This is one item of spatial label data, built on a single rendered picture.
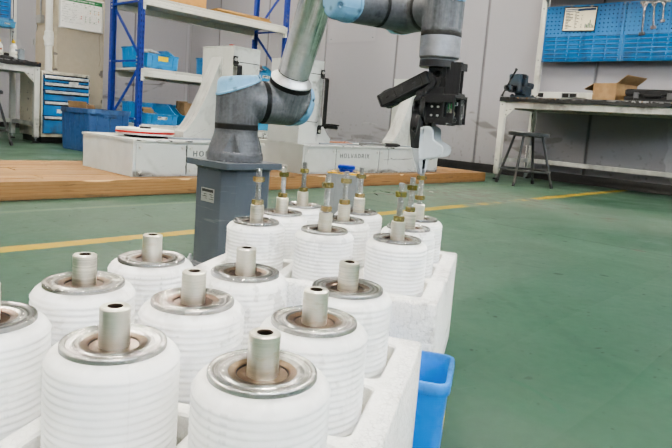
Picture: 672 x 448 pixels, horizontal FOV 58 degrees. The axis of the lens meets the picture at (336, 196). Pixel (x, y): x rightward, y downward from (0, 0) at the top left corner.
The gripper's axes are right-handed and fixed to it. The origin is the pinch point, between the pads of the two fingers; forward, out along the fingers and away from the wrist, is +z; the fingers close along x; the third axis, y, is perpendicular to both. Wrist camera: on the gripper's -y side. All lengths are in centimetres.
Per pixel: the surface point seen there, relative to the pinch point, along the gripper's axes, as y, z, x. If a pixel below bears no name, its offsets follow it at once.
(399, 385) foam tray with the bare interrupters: 23, 17, -56
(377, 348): 20, 15, -54
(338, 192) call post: -21.7, 8.2, 8.1
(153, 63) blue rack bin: -410, -49, 313
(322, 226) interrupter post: -4.2, 9.2, -27.0
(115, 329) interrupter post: 10, 8, -79
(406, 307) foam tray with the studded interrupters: 12.2, 18.2, -29.5
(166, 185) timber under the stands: -177, 31, 108
